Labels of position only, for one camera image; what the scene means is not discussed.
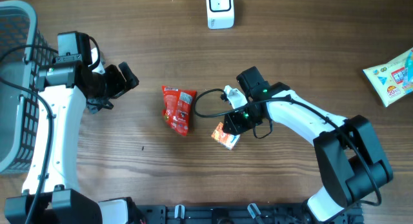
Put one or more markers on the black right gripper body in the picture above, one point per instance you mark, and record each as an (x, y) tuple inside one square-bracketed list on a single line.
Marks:
[(244, 119)]

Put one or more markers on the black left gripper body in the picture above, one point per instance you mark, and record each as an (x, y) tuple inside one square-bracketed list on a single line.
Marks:
[(108, 86)]

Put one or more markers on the orange small carton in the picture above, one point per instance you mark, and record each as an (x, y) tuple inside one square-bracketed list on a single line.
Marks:
[(227, 140)]

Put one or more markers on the red snack bag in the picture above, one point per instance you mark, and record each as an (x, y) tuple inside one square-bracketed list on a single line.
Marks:
[(178, 104)]

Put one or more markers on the yellow wet wipes pack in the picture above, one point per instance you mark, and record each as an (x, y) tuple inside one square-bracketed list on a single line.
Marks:
[(387, 79)]

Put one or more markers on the teal small carton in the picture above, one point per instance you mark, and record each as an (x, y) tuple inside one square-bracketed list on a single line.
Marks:
[(408, 72)]

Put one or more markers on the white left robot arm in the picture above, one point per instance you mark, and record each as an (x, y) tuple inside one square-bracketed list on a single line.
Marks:
[(65, 88)]

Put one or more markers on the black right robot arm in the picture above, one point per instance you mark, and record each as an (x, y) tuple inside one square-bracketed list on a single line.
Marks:
[(351, 160)]

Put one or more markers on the grey plastic shopping basket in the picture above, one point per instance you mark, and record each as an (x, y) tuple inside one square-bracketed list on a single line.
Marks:
[(23, 51)]

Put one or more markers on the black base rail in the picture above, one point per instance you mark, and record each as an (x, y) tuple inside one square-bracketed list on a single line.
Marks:
[(280, 213)]

